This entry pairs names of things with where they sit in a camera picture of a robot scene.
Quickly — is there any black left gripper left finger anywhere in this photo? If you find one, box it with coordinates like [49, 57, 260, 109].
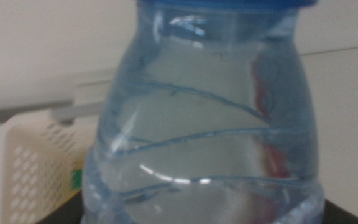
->
[37, 189, 85, 224]

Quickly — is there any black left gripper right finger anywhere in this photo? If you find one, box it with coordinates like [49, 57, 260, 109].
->
[323, 198, 358, 224]

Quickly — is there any white perforated plastic basket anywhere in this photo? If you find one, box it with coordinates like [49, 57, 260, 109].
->
[0, 109, 101, 224]

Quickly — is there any clear water bottle blue cap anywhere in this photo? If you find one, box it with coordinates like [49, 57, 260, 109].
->
[80, 0, 326, 224]

